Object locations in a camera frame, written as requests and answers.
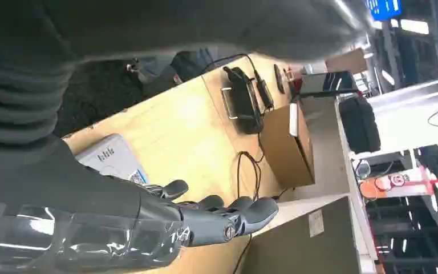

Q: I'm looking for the brown cardboard box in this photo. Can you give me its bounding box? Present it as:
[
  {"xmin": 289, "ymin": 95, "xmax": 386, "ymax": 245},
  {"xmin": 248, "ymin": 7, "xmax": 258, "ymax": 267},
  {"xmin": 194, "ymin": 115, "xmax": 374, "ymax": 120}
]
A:
[{"xmin": 259, "ymin": 101, "xmax": 316, "ymax": 189}]

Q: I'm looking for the pink mascot cylinder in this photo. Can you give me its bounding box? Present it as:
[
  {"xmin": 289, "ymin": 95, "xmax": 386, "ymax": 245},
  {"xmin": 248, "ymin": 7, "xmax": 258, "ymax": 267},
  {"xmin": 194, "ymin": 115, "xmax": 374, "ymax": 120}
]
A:
[{"xmin": 359, "ymin": 168, "xmax": 436, "ymax": 200}]

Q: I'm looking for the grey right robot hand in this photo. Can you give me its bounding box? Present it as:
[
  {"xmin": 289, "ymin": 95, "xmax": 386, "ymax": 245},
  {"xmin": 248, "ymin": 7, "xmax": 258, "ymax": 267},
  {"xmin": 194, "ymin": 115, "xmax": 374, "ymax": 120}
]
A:
[{"xmin": 0, "ymin": 0, "xmax": 375, "ymax": 274}]

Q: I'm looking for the black round disc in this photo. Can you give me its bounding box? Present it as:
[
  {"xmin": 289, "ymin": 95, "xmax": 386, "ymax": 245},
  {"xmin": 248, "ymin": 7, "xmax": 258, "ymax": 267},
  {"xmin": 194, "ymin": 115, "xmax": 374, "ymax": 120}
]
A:
[{"xmin": 273, "ymin": 63, "xmax": 286, "ymax": 95}]

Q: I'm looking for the long black cable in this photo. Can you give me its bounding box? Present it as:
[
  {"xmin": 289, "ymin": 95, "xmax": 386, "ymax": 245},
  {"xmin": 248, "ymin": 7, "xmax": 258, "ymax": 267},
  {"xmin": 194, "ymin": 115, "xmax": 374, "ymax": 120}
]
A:
[{"xmin": 232, "ymin": 150, "xmax": 263, "ymax": 274}]

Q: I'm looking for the grey-white flat box device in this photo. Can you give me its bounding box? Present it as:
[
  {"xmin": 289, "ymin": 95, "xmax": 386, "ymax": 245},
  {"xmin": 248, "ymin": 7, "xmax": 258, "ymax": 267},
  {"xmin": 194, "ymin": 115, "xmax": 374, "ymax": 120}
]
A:
[{"xmin": 74, "ymin": 133, "xmax": 150, "ymax": 186}]

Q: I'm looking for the black bag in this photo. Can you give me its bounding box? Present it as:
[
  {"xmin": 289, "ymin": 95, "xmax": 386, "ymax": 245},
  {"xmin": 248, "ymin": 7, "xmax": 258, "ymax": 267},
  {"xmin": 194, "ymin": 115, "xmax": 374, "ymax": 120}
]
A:
[{"xmin": 338, "ymin": 96, "xmax": 382, "ymax": 154}]

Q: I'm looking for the black power adapter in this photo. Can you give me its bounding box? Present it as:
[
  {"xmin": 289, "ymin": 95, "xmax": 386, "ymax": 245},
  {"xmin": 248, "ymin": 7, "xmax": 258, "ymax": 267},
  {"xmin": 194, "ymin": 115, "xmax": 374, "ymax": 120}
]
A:
[{"xmin": 254, "ymin": 70, "xmax": 275, "ymax": 112}]

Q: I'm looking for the black router with antennas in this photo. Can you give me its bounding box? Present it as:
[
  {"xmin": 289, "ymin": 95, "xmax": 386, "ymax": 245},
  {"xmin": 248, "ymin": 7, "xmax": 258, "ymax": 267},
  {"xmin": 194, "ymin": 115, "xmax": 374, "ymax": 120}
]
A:
[{"xmin": 221, "ymin": 66, "xmax": 265, "ymax": 135}]

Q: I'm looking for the white table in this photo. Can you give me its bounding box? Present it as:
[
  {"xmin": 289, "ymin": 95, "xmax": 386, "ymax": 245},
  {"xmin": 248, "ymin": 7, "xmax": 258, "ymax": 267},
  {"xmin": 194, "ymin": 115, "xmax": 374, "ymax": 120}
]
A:
[{"xmin": 368, "ymin": 78, "xmax": 438, "ymax": 155}]

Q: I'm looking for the black cable with plug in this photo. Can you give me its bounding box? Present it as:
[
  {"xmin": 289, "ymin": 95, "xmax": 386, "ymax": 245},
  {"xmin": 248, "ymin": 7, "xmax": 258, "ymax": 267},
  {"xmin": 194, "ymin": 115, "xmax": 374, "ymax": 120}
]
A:
[{"xmin": 199, "ymin": 53, "xmax": 259, "ymax": 76}]

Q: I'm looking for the dark flat screen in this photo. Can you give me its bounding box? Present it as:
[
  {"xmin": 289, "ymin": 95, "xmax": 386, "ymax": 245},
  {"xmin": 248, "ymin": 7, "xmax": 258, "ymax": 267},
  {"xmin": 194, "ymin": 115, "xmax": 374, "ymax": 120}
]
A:
[{"xmin": 299, "ymin": 71, "xmax": 359, "ymax": 96}]

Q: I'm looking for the plain brown carton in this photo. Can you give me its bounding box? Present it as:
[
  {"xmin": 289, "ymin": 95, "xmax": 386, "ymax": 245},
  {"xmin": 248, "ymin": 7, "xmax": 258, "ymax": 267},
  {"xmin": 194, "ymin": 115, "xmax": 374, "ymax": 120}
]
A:
[{"xmin": 325, "ymin": 48, "xmax": 368, "ymax": 75}]

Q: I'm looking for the blue display screen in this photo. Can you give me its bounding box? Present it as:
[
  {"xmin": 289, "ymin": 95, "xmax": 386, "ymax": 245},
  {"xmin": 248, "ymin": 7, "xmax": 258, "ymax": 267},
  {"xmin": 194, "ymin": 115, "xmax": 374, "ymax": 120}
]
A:
[{"xmin": 365, "ymin": 0, "xmax": 403, "ymax": 22}]

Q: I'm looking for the pale wooden desk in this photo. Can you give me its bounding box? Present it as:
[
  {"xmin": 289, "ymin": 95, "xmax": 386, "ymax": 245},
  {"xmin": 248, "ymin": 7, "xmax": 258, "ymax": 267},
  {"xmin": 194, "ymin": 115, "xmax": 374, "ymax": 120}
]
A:
[
  {"xmin": 63, "ymin": 75, "xmax": 258, "ymax": 274},
  {"xmin": 202, "ymin": 53, "xmax": 307, "ymax": 201}
]

